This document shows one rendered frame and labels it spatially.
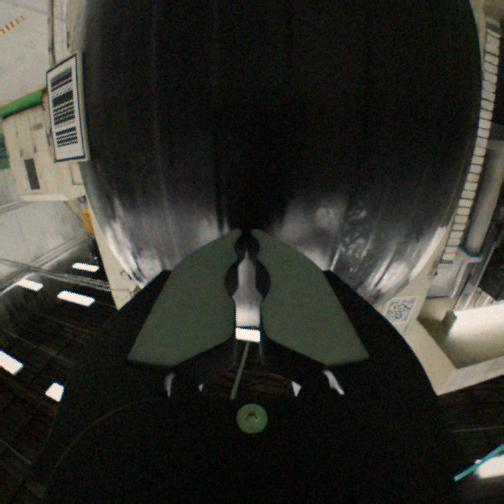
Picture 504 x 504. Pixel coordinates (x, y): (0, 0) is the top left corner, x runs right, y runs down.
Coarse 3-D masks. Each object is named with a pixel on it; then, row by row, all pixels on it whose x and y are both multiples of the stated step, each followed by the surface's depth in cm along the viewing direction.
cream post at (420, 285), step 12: (480, 0) 20; (480, 12) 21; (480, 24) 21; (480, 36) 22; (480, 48) 23; (444, 240) 38; (432, 264) 40; (420, 276) 41; (432, 276) 41; (408, 288) 42; (420, 288) 42; (420, 300) 44; (396, 324) 46; (408, 324) 46
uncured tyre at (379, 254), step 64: (128, 0) 8; (192, 0) 8; (256, 0) 8; (320, 0) 8; (384, 0) 8; (448, 0) 8; (128, 64) 9; (192, 64) 9; (256, 64) 9; (320, 64) 9; (384, 64) 9; (448, 64) 9; (128, 128) 10; (192, 128) 10; (256, 128) 10; (320, 128) 10; (384, 128) 10; (448, 128) 10; (128, 192) 12; (192, 192) 12; (256, 192) 12; (320, 192) 12; (384, 192) 12; (448, 192) 12; (128, 256) 15; (320, 256) 15; (384, 256) 15; (256, 320) 22
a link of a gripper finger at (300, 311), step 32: (256, 256) 9; (288, 256) 9; (256, 288) 10; (288, 288) 8; (320, 288) 8; (288, 320) 7; (320, 320) 7; (288, 352) 6; (320, 352) 6; (352, 352) 6
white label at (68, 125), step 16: (64, 64) 9; (80, 64) 9; (48, 80) 10; (64, 80) 10; (80, 80) 10; (48, 96) 11; (64, 96) 10; (80, 96) 10; (64, 112) 11; (80, 112) 10; (64, 128) 11; (80, 128) 11; (64, 144) 12; (80, 144) 11; (64, 160) 12; (80, 160) 11
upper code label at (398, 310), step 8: (408, 296) 43; (416, 296) 43; (392, 304) 43; (400, 304) 44; (408, 304) 44; (384, 312) 44; (392, 312) 44; (400, 312) 45; (408, 312) 45; (392, 320) 45; (400, 320) 46; (408, 320) 46
